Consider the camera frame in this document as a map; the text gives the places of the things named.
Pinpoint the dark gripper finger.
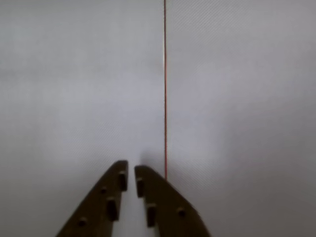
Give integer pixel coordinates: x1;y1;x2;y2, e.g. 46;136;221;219
55;160;129;237
134;165;212;237

